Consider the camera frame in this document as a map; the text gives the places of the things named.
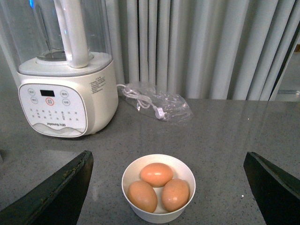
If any brown egg front right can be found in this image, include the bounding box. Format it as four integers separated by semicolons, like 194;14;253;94
161;179;189;212

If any white blender with glass jar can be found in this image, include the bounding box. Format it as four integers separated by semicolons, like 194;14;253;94
0;0;118;138

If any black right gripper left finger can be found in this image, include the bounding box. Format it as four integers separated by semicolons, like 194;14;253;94
0;151;94;225

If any white power cord with plug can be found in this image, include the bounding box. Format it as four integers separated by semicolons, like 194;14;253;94
116;83;167;120

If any white round bowl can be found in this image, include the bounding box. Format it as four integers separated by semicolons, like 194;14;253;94
121;154;196;224

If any clear plastic bag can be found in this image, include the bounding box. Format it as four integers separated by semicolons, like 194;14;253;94
117;82;193;123

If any grey pleated curtain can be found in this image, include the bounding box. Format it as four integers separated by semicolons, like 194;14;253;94
0;0;300;101

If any brown egg front left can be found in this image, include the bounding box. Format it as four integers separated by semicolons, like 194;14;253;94
127;180;158;213

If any brown egg at back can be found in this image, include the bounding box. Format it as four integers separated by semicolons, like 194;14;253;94
140;163;173;188

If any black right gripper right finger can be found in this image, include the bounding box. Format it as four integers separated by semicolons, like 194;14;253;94
243;152;300;225

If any brown egg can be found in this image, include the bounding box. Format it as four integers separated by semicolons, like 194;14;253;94
161;179;189;212
140;163;173;188
127;180;158;213

